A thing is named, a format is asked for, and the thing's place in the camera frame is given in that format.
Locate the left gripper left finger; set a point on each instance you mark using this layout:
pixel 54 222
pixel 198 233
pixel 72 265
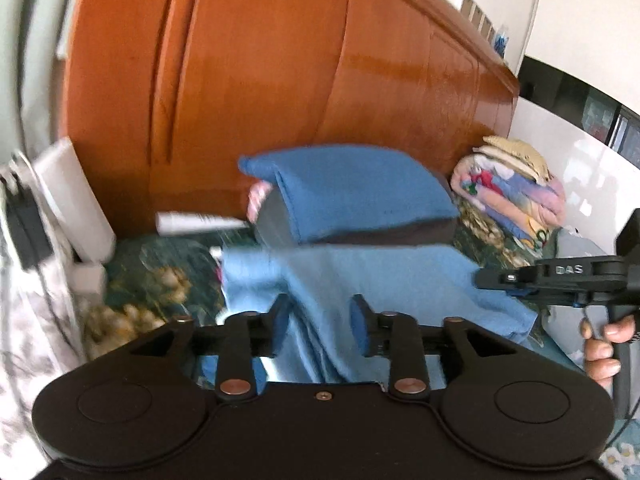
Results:
pixel 247 336

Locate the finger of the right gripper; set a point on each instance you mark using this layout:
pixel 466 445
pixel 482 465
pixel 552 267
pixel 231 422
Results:
pixel 524 292
pixel 507 279

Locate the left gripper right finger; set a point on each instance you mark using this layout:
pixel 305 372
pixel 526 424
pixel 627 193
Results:
pixel 396 337

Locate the light blue sweatshirt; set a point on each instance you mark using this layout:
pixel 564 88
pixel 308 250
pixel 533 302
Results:
pixel 428 283

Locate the person's right hand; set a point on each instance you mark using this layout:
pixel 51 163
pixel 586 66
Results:
pixel 600 364

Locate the colourful folded blanket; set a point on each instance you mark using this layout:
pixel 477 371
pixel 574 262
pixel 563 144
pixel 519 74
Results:
pixel 529 211

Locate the teal floral bed blanket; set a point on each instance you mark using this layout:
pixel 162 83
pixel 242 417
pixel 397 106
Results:
pixel 154 278

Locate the dark brown pillow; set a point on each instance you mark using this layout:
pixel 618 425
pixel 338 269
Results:
pixel 297 213

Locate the beige pillow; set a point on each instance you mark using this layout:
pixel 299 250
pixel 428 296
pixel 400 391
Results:
pixel 518 155

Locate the white tube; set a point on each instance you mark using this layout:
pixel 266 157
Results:
pixel 179 223

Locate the blue pillow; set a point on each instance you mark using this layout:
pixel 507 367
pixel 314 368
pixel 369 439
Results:
pixel 339 163

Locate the white bedside object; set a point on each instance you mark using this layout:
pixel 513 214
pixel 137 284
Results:
pixel 73 202

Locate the white glossy wardrobe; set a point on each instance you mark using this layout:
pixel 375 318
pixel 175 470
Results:
pixel 579 107

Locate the blue bottle on headboard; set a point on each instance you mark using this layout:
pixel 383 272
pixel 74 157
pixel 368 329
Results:
pixel 501 40

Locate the brown boxes on headboard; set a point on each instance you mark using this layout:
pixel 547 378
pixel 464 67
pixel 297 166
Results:
pixel 479 19

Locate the orange wooden headboard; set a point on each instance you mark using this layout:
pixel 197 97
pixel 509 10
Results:
pixel 162 97

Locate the black charger with cable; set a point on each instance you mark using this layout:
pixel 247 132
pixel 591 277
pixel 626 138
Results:
pixel 24 217

